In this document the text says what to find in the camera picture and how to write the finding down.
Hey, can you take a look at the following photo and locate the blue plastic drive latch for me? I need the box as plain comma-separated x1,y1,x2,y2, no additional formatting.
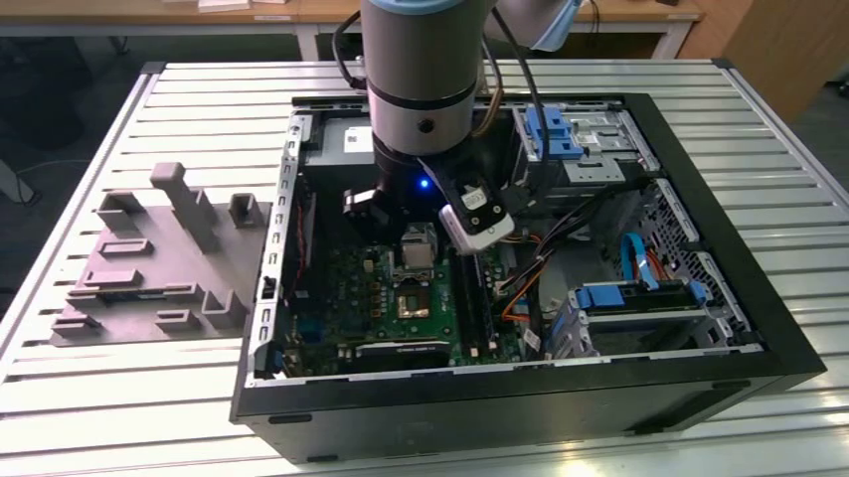
522,105,583,162

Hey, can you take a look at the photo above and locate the red power wire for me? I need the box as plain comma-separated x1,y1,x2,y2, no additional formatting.
646,246,685,287

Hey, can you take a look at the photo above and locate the wooden cabinet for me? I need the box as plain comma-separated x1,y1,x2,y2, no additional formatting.
679,0,849,121

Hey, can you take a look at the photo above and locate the green motherboard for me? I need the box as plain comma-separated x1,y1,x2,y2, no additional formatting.
277,233,531,378

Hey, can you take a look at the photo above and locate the grey plastic parts rack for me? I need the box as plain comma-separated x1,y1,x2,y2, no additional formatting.
49,161,277,349

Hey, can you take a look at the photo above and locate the thin red wire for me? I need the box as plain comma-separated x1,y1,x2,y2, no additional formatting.
281,196,315,304

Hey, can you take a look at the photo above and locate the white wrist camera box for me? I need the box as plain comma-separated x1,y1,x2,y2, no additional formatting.
436,181,518,255

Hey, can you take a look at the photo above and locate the black cable bundle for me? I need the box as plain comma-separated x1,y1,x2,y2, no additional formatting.
494,176,655,299

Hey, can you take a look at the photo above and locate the orange wire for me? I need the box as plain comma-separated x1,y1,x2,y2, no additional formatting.
499,277,542,328

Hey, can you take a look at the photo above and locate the blue flat wire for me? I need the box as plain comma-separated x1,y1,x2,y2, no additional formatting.
618,232,663,293

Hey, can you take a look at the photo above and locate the grey metal drive cage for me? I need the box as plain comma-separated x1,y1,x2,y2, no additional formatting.
508,105,666,216

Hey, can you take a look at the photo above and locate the hard disk in blue carrier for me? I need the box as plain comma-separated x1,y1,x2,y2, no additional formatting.
570,278,710,313

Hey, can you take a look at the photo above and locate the CPU socket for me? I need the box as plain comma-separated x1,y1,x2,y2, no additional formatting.
394,287,434,321

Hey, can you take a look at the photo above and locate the silver CPU green edge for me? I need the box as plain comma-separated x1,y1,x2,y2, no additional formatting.
400,241,434,270

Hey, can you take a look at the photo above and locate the black RAM slot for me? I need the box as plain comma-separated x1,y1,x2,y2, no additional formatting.
456,252,486,358
474,250,503,352

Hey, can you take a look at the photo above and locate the grey metal disk bay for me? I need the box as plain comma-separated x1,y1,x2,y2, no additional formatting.
540,296,762,360

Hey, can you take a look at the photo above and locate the black camera cable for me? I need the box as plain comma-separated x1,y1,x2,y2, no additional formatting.
488,8,552,165
332,9,367,95

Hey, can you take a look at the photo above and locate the dark RAM stick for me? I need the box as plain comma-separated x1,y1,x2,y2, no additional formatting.
97,290,172,302

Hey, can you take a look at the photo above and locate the black open PC case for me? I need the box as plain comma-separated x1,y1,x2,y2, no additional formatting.
228,91,829,466

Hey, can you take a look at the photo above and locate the grey power supply unit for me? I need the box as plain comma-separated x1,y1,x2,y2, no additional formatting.
299,112,383,244

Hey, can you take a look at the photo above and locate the black graphics card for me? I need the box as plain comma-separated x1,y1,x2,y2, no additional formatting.
350,338,452,373

